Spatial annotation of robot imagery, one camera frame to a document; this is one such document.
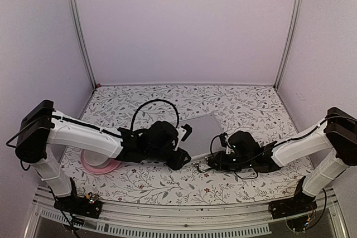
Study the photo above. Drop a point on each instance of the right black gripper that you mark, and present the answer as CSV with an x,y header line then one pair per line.
x,y
219,158

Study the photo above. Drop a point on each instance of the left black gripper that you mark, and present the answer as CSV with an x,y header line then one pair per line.
x,y
180,159

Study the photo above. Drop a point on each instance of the aluminium poker case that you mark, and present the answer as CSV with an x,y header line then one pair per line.
x,y
204,129

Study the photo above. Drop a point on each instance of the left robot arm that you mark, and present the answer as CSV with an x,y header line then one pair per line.
x,y
44,126

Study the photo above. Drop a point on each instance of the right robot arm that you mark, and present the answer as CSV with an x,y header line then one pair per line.
x,y
335,132

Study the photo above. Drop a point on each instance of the pink plate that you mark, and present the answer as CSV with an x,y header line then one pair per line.
x,y
112,165

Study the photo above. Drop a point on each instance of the white bowl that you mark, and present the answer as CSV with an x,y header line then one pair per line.
x,y
94,159

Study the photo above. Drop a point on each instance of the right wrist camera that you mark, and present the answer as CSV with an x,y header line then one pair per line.
x,y
223,137

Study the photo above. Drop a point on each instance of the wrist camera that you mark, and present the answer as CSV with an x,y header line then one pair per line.
x,y
223,137
183,133

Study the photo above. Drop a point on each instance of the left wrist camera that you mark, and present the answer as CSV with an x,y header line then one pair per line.
x,y
183,133

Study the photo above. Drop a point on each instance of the front aluminium rail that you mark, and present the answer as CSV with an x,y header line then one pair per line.
x,y
119,219

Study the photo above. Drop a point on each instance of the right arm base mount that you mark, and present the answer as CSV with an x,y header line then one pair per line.
x,y
298,203

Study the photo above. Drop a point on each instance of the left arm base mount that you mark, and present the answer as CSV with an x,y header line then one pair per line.
x,y
85,206

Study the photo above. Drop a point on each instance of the right aluminium frame post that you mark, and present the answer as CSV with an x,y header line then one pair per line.
x,y
288,43

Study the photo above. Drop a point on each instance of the aluminium frame post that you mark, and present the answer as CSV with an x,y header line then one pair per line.
x,y
81,42
288,43

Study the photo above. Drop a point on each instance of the left aluminium frame post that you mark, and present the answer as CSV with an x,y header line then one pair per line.
x,y
81,42

